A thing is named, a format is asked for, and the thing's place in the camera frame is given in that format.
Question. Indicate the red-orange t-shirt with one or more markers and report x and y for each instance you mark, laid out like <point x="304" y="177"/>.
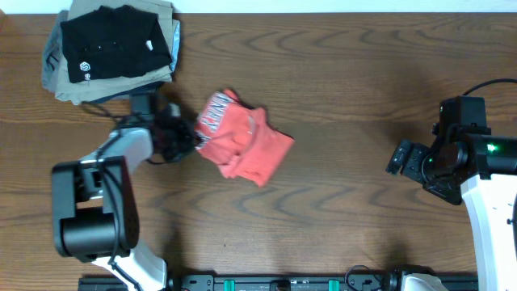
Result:
<point x="239" y="140"/>

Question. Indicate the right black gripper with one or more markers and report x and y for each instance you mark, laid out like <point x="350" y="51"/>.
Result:
<point x="413" y="162"/>

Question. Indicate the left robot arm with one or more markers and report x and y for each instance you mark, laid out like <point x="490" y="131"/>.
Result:
<point x="94" y="209"/>

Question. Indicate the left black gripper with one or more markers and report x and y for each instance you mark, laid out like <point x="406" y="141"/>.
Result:
<point x="184" y="139"/>

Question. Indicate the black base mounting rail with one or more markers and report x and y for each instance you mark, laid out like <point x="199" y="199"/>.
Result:
<point x="409" y="277"/>

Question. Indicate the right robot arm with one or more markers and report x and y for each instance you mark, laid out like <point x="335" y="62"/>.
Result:
<point x="489" y="196"/>

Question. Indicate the folded grey garment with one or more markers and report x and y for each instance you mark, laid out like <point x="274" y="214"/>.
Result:
<point x="51" y="54"/>

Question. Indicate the folded light blue garment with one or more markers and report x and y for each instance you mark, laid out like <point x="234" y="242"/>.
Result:
<point x="175" y="45"/>

